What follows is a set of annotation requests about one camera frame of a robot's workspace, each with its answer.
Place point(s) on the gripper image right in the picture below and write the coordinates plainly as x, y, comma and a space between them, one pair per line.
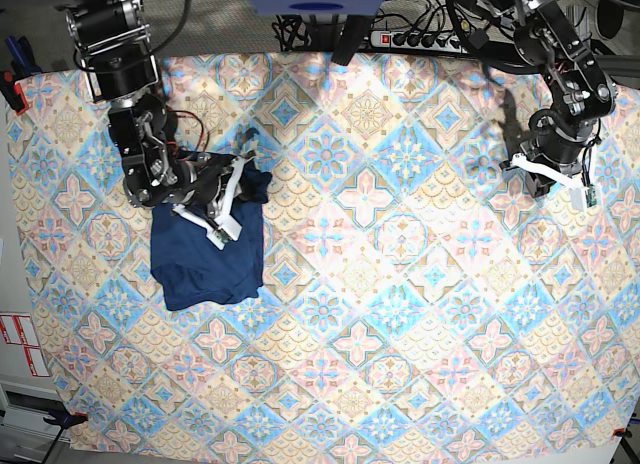
558, 153

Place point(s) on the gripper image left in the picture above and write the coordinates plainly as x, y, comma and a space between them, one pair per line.
212, 183

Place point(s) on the blue long-sleeve T-shirt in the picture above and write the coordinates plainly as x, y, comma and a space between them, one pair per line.
192, 270

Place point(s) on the patterned tile tablecloth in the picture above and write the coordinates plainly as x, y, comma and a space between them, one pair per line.
418, 306

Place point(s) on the white power strip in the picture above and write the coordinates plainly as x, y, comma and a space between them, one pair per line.
397, 40

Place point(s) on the red white label stickers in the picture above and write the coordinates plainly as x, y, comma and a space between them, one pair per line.
18, 330

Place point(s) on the black clamp lower left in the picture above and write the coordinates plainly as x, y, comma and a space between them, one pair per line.
63, 419

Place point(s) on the red black clamp left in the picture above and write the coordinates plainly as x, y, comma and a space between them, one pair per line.
13, 93

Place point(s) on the black clamp lower right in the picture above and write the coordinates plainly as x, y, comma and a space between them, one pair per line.
623, 433

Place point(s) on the blue clamp upper left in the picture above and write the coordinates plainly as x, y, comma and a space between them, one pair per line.
23, 59

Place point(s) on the black center post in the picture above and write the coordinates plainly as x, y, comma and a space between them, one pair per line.
355, 29

